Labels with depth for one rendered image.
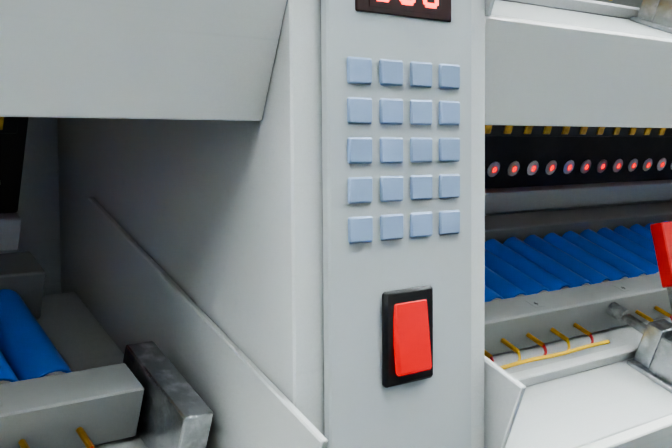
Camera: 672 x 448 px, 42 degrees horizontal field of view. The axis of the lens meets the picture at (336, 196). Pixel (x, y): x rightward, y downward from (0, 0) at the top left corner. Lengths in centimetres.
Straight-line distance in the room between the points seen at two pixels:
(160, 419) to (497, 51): 19
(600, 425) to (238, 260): 21
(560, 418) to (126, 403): 21
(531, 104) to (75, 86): 21
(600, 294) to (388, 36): 27
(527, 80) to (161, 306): 18
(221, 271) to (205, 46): 9
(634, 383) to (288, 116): 28
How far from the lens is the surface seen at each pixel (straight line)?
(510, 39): 37
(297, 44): 29
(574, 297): 52
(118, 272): 40
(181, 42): 28
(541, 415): 44
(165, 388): 34
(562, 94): 41
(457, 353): 34
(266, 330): 31
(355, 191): 30
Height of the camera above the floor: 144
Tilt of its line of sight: 3 degrees down
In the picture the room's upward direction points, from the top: straight up
